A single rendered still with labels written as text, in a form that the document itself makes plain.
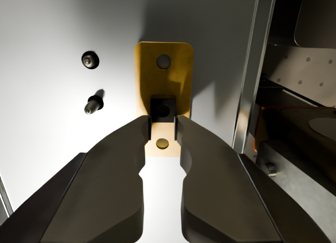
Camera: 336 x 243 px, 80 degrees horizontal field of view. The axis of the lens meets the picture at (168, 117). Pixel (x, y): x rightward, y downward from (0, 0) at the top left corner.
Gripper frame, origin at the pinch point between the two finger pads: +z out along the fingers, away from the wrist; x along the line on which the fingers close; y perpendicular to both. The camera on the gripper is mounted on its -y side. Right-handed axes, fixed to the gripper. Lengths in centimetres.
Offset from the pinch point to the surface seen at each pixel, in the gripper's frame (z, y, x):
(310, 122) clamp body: 5.3, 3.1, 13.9
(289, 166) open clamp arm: 0.4, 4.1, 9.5
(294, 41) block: 5.1, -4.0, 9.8
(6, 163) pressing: 2.0, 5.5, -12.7
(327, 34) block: 5.0, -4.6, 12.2
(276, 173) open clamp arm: 1.1, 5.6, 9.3
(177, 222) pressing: 1.2, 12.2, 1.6
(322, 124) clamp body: 4.9, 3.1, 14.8
